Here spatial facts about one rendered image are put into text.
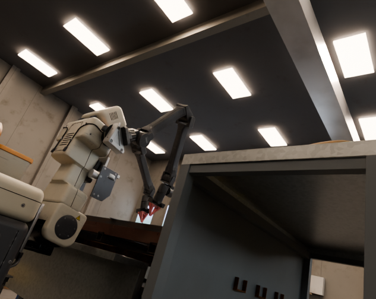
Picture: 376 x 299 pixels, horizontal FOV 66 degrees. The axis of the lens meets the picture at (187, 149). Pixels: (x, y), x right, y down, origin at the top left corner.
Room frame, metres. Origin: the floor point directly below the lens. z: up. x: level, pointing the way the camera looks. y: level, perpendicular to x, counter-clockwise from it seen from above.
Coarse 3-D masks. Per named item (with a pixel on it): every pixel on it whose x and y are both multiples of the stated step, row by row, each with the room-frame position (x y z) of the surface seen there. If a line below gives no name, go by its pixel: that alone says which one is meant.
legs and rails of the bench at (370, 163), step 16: (288, 160) 0.69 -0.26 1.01; (304, 160) 0.66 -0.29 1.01; (320, 160) 0.63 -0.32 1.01; (336, 160) 0.60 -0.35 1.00; (352, 160) 0.58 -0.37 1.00; (368, 160) 0.55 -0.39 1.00; (368, 176) 0.55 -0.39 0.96; (368, 192) 0.55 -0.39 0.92; (368, 208) 0.55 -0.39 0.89; (368, 224) 0.55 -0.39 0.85; (368, 240) 0.55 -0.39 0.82; (320, 256) 1.78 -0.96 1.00; (368, 256) 0.55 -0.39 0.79; (368, 272) 0.55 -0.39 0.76; (368, 288) 0.55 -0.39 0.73
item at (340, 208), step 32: (192, 160) 0.92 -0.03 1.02; (224, 160) 0.83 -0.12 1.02; (256, 160) 0.75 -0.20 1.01; (256, 192) 1.12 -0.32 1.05; (288, 192) 1.02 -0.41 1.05; (320, 192) 0.93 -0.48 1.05; (352, 192) 0.85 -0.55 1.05; (288, 224) 1.46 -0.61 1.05; (320, 224) 1.30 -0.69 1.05; (352, 224) 1.16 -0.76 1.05; (352, 256) 1.68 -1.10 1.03
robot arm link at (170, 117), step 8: (176, 104) 1.47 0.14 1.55; (184, 104) 1.46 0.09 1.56; (168, 112) 1.44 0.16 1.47; (176, 112) 1.43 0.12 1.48; (184, 112) 1.46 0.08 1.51; (160, 120) 1.40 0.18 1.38; (168, 120) 1.42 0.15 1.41; (184, 120) 1.53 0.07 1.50; (144, 128) 1.37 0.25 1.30; (152, 128) 1.37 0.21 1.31; (160, 128) 1.41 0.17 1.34; (144, 136) 1.33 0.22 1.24; (152, 136) 1.37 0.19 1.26; (144, 144) 1.36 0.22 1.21
